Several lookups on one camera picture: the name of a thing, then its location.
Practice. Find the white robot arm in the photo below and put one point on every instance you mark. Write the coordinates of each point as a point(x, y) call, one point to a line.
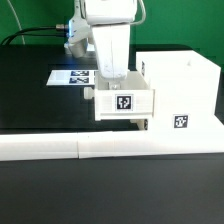
point(105, 24)

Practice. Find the white drawer tray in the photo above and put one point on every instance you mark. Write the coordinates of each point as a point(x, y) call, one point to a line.
point(134, 100)
point(142, 124)

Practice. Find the white L-shaped foam fence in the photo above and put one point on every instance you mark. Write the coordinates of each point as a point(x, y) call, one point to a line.
point(203, 135)

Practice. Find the white front drawer tray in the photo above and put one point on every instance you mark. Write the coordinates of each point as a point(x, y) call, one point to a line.
point(142, 124)

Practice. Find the white fiducial marker sheet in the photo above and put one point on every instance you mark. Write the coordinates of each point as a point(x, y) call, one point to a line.
point(71, 77)

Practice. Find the white drawer cabinet box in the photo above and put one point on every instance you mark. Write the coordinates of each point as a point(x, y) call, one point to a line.
point(185, 86)

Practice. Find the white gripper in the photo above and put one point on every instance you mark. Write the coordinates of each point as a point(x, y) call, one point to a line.
point(112, 52)

